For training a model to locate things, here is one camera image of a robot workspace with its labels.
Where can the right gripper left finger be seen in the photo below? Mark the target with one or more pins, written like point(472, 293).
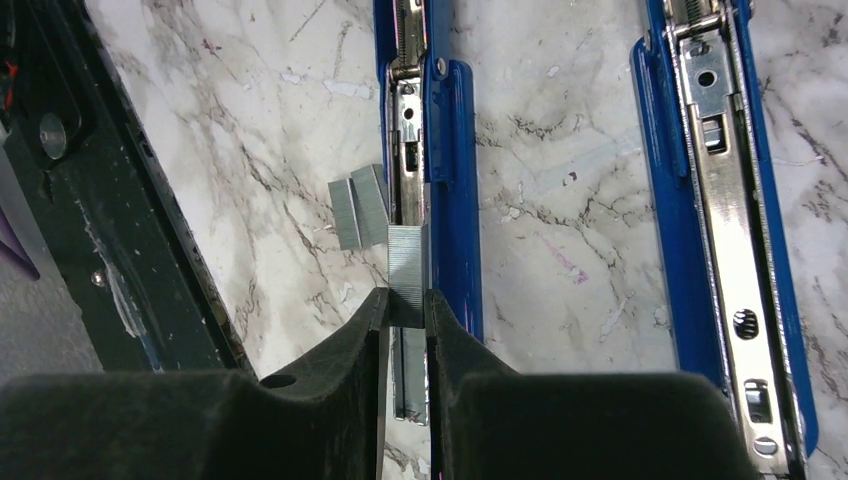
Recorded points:
point(320, 417)

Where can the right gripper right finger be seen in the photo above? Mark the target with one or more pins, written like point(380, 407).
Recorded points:
point(492, 422)

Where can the silver staple strip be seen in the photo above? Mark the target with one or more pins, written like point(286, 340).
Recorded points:
point(410, 375)
point(370, 189)
point(343, 203)
point(407, 274)

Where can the blue stapler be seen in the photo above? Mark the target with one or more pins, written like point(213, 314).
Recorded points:
point(733, 307)

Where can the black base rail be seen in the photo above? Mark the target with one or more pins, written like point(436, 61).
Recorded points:
point(101, 200)

